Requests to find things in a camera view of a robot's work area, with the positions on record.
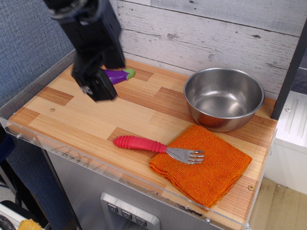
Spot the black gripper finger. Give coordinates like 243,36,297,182
104,46,125,69
80,70,117,102

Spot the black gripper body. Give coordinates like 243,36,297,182
59,18,121,86

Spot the red handled metal fork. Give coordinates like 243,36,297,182
113,136,205,164

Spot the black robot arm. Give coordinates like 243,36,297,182
45,0,125,102

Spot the orange knitted towel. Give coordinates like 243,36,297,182
149,125,252,208

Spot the purple toy eggplant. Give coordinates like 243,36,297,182
104,68,135,85

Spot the stainless steel cabinet front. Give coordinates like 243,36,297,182
47,149,247,230

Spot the stainless steel bowl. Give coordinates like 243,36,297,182
183,68,265,132

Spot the silver button panel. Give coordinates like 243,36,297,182
100,192,160,230

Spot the dark grey right post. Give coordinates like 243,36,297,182
270,0,307,120

